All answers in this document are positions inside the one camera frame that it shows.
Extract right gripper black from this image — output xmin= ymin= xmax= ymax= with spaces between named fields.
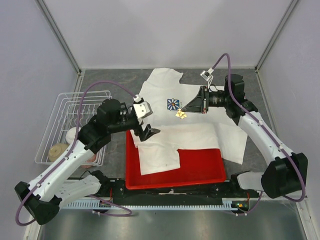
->
xmin=182 ymin=86 xmax=231 ymax=114

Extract white t-shirt daisy print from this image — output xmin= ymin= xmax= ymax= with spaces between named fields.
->
xmin=132 ymin=68 xmax=248 ymax=175

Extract gold leaf brooch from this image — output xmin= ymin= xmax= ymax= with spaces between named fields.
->
xmin=175 ymin=108 xmax=187 ymax=119

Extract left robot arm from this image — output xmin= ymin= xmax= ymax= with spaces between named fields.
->
xmin=14 ymin=96 xmax=160 ymax=225

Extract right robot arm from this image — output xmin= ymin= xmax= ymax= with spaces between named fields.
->
xmin=182 ymin=74 xmax=308 ymax=201

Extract red plastic bin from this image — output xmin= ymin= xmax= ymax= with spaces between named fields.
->
xmin=125 ymin=131 xmax=227 ymax=190

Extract pink patterned bowl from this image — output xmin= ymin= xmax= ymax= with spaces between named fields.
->
xmin=80 ymin=154 xmax=97 ymax=169

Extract beige ceramic bowl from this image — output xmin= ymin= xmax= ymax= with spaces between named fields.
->
xmin=48 ymin=143 xmax=69 ymax=163

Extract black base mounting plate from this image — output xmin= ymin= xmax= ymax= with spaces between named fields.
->
xmin=94 ymin=178 xmax=259 ymax=207

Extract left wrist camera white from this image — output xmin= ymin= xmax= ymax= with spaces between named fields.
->
xmin=133 ymin=94 xmax=153 ymax=125

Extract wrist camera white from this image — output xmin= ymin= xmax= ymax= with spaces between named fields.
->
xmin=133 ymin=94 xmax=153 ymax=125
xmin=200 ymin=68 xmax=214 ymax=88

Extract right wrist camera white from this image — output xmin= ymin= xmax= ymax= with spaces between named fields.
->
xmin=200 ymin=68 xmax=214 ymax=88

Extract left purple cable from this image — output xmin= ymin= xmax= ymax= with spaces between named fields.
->
xmin=15 ymin=81 xmax=141 ymax=225

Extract purple cable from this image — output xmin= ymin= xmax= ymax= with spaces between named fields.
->
xmin=15 ymin=81 xmax=141 ymax=225
xmin=211 ymin=52 xmax=307 ymax=217

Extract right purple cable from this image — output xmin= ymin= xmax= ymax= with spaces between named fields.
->
xmin=211 ymin=52 xmax=307 ymax=217

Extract white wire dish rack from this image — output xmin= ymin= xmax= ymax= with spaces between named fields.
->
xmin=34 ymin=90 xmax=112 ymax=165

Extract slotted cable duct rail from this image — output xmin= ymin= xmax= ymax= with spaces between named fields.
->
xmin=63 ymin=198 xmax=245 ymax=211

